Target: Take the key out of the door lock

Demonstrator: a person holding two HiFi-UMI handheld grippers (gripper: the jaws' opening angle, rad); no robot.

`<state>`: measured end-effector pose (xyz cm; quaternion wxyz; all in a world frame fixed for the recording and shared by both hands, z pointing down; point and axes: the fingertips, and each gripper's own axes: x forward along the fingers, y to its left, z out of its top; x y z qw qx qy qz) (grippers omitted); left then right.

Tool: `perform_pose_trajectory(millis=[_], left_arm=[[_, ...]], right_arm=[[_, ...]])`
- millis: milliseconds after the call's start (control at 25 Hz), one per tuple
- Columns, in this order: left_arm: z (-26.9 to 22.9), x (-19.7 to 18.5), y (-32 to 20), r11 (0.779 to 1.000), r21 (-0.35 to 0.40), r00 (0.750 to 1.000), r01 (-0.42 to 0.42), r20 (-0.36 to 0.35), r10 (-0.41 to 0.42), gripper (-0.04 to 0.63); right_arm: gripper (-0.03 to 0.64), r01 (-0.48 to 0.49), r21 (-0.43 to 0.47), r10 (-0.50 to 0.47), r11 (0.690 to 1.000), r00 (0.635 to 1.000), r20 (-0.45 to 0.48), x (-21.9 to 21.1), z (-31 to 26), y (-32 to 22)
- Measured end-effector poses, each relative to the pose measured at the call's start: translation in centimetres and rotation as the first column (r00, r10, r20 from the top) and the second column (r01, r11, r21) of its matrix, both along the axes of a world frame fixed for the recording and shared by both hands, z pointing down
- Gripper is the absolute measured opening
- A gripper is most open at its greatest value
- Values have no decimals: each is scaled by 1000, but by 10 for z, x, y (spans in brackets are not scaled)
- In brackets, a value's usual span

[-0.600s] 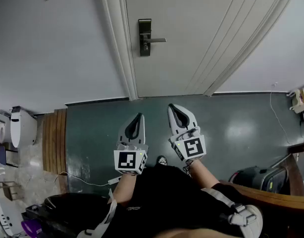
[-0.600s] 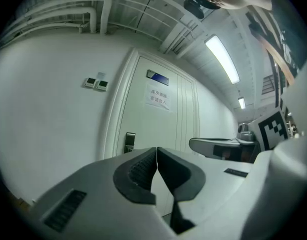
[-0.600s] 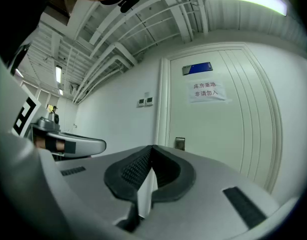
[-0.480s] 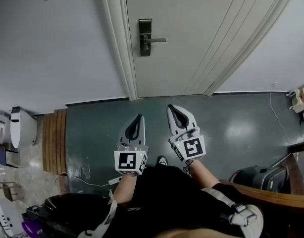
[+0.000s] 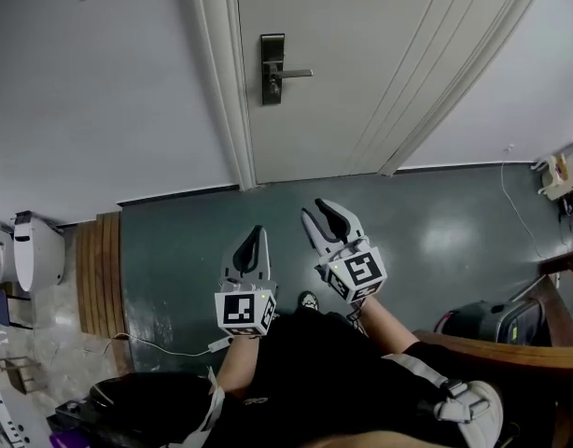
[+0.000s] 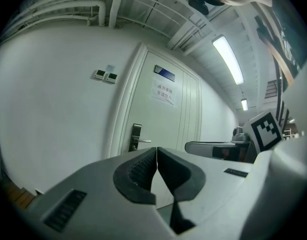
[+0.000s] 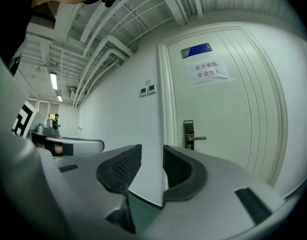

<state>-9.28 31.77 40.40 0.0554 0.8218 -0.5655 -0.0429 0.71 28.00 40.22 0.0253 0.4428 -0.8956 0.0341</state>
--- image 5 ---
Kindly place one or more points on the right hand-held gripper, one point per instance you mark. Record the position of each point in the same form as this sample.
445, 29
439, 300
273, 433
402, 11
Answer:
359, 271

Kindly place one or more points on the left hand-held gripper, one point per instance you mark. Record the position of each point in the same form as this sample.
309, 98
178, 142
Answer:
240, 313

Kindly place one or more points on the small metal key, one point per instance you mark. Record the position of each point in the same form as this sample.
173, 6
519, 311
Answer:
275, 87

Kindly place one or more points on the dark metal door lock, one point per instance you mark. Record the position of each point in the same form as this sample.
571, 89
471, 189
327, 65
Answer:
271, 49

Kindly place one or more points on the person's right forearm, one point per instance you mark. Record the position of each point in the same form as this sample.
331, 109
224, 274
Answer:
384, 327

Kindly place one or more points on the person's left forearm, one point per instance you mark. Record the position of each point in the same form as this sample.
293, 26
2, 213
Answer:
242, 367

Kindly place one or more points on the white door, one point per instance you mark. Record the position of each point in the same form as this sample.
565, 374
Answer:
352, 63

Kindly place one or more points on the person's black white shoe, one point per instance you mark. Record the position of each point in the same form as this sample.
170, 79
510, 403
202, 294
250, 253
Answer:
309, 300

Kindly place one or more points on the person's black clothing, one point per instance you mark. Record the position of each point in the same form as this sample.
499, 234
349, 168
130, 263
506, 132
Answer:
324, 381

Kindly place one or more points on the wooden threshold strip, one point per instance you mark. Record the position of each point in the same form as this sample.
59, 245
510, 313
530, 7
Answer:
100, 273

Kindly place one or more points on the black bag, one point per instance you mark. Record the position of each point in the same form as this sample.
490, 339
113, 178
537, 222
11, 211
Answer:
487, 320

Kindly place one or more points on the white toilet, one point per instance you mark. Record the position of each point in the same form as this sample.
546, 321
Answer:
37, 255

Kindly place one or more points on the grey padded harness pack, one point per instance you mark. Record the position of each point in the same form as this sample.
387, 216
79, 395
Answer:
473, 409

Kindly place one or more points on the brown wooden furniture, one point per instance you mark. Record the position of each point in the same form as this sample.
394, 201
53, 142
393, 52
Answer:
524, 357

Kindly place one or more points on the blue chair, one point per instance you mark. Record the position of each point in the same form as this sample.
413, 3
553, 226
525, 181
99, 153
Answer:
2, 308

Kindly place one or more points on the white appliance with buttons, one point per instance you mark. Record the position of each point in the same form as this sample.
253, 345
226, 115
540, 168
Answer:
6, 423

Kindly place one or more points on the white door frame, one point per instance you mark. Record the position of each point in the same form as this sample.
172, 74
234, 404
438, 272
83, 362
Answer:
230, 110

